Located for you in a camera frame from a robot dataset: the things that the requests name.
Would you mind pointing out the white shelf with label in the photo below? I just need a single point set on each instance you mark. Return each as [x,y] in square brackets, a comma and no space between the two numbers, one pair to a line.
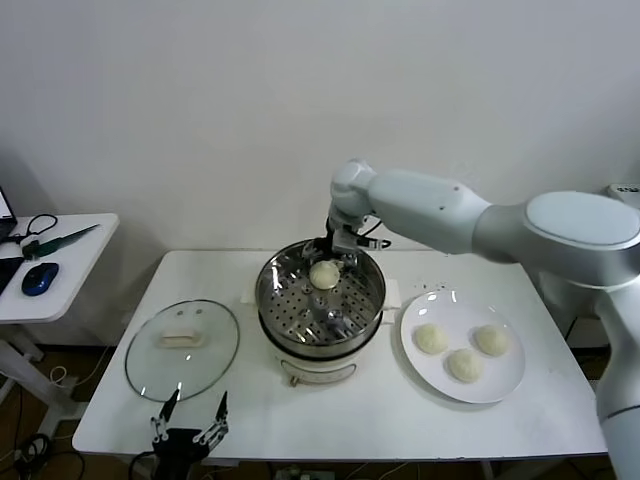
[625,192]

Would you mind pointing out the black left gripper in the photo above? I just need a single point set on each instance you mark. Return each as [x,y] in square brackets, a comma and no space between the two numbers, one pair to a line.
[177,450]

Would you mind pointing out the white side table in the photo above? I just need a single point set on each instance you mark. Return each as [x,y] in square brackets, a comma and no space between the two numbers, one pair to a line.
[75,280]

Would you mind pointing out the stainless steel steamer basket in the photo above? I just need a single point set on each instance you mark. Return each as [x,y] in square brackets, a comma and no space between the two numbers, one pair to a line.
[360,300]

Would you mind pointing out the steel and white steamer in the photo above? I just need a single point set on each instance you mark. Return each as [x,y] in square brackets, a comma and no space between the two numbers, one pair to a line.
[320,367]

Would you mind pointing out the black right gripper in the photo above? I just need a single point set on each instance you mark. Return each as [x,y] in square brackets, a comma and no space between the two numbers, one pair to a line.
[330,240]

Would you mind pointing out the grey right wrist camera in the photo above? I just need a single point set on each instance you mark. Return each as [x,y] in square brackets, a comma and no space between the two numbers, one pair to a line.
[346,240]

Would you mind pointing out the white steamed baozi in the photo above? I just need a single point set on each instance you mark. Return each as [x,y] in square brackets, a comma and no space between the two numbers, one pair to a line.
[325,275]
[491,341]
[430,340]
[465,366]

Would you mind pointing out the black laptop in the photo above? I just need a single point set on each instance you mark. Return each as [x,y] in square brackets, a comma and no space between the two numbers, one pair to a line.
[7,272]

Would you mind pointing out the blue computer mouse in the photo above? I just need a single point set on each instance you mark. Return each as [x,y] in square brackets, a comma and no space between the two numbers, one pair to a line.
[39,278]

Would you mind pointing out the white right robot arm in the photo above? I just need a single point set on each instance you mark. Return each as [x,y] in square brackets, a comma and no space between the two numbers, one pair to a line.
[425,205]

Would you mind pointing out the white round plate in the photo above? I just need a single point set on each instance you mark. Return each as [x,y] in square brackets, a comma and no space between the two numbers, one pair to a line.
[460,310]

